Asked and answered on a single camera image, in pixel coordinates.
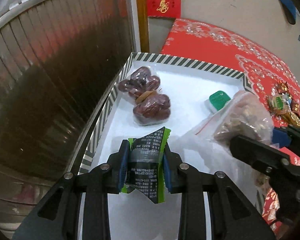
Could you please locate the striped white cardboard box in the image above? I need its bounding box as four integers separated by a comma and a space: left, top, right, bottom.
77, 51, 263, 240

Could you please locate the green lidded plastic container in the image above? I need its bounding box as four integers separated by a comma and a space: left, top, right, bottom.
204, 90, 231, 114

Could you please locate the wooden door frame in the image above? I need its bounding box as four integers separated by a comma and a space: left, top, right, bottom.
136, 0, 149, 53

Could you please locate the green peanut snack bag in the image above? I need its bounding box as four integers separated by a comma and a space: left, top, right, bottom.
268, 94, 290, 115

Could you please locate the blue hanging cloth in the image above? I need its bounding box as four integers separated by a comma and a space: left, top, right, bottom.
279, 0, 296, 25

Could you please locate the red gold snack packet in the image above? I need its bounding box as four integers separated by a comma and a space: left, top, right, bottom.
290, 100, 300, 118

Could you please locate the gold foil snack packet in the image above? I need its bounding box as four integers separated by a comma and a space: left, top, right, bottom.
281, 111, 300, 128

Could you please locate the red floral tablecloth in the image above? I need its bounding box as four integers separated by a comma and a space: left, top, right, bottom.
160, 17, 300, 233

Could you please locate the bag of red dates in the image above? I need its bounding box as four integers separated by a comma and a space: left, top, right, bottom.
117, 66, 171, 126

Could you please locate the green black snack packet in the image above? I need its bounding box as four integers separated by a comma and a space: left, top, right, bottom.
121, 127, 171, 204

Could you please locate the clear bag of nuts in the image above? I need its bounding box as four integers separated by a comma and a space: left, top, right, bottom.
177, 90, 274, 190

